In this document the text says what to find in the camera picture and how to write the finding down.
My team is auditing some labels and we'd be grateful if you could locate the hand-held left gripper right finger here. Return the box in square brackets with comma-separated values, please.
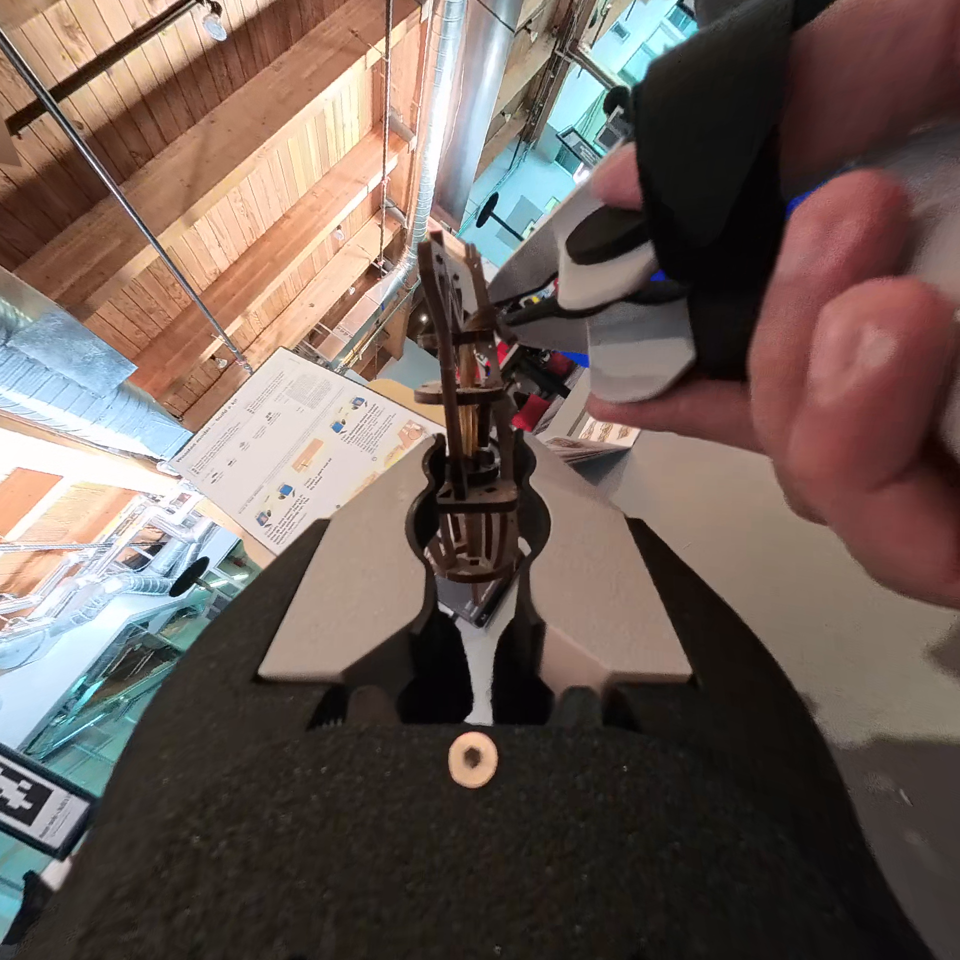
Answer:
[517, 435, 693, 695]

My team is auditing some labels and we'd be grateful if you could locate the folded instruction booklet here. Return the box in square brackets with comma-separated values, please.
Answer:
[543, 420, 642, 466]

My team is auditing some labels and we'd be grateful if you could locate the black and white tag card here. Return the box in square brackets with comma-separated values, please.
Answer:
[0, 742, 95, 860]

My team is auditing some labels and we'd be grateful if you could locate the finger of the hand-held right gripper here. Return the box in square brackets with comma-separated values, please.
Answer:
[487, 217, 571, 315]
[501, 298, 696, 404]

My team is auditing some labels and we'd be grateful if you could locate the narrow spiral metal duct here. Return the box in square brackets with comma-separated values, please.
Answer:
[375, 0, 466, 301]

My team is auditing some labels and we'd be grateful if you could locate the thin metal conduit pipe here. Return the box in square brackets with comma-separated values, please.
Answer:
[0, 30, 256, 376]

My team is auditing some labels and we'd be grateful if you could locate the person's right hand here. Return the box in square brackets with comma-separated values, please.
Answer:
[588, 0, 960, 609]

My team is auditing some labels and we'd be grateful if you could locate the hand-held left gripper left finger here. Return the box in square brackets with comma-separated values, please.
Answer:
[257, 435, 447, 685]

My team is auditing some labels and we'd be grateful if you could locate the foil-wrapped rectangular duct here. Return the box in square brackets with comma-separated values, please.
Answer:
[0, 270, 192, 459]

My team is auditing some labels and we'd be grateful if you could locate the black ceiling track beam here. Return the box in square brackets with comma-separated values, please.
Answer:
[3, 0, 226, 136]

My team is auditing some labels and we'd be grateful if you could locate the printed instruction board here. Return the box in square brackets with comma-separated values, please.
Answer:
[174, 346, 447, 558]

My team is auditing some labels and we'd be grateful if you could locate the cluster of silver ducts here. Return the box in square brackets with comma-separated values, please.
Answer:
[0, 495, 226, 661]

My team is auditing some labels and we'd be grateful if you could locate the large spiral metal duct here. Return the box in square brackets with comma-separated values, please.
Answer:
[431, 0, 526, 219]

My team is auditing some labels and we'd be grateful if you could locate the wooden biplane model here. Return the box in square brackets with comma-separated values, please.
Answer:
[414, 232, 526, 585]

